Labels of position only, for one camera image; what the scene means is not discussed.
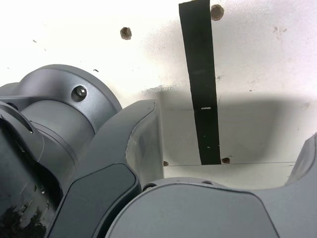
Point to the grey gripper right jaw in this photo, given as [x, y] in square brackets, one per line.
[198, 213]

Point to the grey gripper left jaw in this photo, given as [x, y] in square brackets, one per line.
[104, 161]

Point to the black tape strip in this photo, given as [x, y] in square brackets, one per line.
[200, 74]

